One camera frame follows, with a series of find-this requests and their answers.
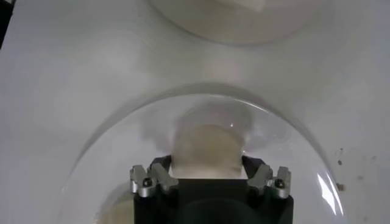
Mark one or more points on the white round plate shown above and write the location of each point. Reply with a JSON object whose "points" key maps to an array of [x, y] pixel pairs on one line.
{"points": [[274, 182]]}

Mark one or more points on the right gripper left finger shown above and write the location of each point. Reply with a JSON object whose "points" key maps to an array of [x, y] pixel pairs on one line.
{"points": [[144, 185]]}

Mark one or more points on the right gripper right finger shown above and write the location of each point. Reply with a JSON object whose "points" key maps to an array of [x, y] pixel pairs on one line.
{"points": [[275, 185]]}

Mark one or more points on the white electric cooking pot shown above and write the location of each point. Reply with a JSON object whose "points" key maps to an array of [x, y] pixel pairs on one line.
{"points": [[237, 21]]}

